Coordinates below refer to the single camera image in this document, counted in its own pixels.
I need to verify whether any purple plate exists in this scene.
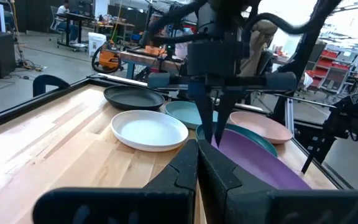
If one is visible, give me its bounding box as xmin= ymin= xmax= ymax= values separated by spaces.
xmin=210 ymin=129 xmax=312 ymax=190

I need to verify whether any light blue plate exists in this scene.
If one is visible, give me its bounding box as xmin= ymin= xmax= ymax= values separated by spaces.
xmin=165 ymin=101 xmax=219 ymax=130

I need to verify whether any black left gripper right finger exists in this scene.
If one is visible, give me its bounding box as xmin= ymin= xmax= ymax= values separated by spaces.
xmin=197 ymin=139 xmax=358 ymax=224

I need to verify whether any silver aluminium bracket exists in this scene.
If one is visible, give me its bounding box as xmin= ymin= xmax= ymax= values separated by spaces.
xmin=285 ymin=97 xmax=295 ymax=135

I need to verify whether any black plate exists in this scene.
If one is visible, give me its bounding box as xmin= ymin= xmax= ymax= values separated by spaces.
xmin=103 ymin=85 xmax=166 ymax=111

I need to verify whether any teal plate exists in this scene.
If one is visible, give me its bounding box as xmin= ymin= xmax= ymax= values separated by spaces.
xmin=195 ymin=123 xmax=279 ymax=158

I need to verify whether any black chair back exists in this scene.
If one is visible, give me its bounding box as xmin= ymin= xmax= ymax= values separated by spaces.
xmin=32 ymin=74 xmax=71 ymax=98

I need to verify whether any black equipment stand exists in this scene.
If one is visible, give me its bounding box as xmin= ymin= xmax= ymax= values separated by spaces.
xmin=300 ymin=83 xmax=358 ymax=175

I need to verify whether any black frame post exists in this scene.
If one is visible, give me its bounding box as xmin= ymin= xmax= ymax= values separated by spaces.
xmin=272 ymin=0 xmax=343 ymax=124

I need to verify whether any white plate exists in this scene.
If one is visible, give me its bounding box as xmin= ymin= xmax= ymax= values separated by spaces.
xmin=111 ymin=110 xmax=190 ymax=152

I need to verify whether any black desk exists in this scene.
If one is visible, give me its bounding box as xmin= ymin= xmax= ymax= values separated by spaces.
xmin=56 ymin=12 xmax=94 ymax=52

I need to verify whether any red shelf unit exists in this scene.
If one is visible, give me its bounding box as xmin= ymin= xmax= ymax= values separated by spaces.
xmin=305 ymin=49 xmax=352 ymax=94

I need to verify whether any black sleeved cable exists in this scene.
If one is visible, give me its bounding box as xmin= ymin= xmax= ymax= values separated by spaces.
xmin=149 ymin=0 xmax=208 ymax=41
xmin=242 ymin=12 xmax=319 ymax=41

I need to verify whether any wooden work table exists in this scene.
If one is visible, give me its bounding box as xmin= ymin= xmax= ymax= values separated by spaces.
xmin=93 ymin=20 xmax=135 ymax=44

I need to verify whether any wooden workbench with blue legs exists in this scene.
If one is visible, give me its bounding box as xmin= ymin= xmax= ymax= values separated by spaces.
xmin=119 ymin=46 xmax=186 ymax=80

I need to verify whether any pink plate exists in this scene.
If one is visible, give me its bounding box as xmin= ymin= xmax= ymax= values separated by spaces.
xmin=228 ymin=111 xmax=293 ymax=144

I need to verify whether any grey metal rail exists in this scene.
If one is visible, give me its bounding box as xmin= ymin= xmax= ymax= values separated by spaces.
xmin=272 ymin=92 xmax=337 ymax=109

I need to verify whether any person seated behind table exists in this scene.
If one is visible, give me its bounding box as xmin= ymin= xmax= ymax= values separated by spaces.
xmin=239 ymin=19 xmax=279 ymax=78

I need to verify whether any orange shop vacuum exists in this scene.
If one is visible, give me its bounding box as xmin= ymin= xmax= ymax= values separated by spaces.
xmin=91 ymin=40 xmax=124 ymax=74

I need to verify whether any white bin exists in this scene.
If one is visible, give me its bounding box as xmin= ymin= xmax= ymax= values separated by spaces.
xmin=88 ymin=32 xmax=108 ymax=57

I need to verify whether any white office chair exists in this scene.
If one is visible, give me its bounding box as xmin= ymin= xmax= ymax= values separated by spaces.
xmin=48 ymin=5 xmax=62 ymax=32

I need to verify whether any yellow hanging cord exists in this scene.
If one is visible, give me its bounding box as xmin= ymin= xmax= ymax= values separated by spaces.
xmin=110 ymin=0 xmax=123 ymax=41

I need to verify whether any person at distant desk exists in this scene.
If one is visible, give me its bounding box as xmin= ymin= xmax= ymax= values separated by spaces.
xmin=56 ymin=0 xmax=79 ymax=44

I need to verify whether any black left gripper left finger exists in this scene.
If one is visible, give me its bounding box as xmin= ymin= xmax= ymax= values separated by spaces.
xmin=32 ymin=139 xmax=200 ymax=224

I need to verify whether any black table frame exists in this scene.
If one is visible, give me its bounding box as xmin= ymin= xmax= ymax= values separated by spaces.
xmin=0 ymin=73 xmax=354 ymax=190

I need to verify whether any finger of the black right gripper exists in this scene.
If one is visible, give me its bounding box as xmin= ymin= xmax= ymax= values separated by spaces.
xmin=188 ymin=88 xmax=214 ymax=144
xmin=214 ymin=90 xmax=241 ymax=147

